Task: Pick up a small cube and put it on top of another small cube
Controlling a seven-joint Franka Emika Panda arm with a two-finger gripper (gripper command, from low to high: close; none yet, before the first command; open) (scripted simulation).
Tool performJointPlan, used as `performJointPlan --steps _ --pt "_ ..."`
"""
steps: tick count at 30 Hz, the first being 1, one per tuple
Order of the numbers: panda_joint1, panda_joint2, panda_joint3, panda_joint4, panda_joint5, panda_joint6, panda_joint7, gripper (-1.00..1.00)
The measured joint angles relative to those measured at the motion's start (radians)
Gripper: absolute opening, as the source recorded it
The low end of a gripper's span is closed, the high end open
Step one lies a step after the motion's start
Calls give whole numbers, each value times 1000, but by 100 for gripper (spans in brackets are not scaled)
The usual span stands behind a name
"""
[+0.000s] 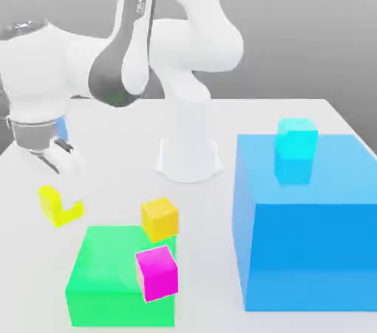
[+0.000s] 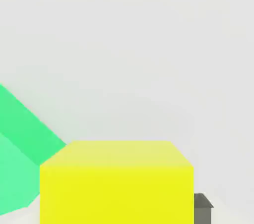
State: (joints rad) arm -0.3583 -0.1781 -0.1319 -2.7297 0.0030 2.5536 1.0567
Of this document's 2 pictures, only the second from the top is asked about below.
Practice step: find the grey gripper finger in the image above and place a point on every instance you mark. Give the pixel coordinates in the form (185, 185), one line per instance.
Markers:
(202, 211)

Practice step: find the small yellow cube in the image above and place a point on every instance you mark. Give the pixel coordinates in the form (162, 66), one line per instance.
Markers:
(116, 192)

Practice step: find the large green box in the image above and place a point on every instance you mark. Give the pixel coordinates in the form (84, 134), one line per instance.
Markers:
(17, 148)

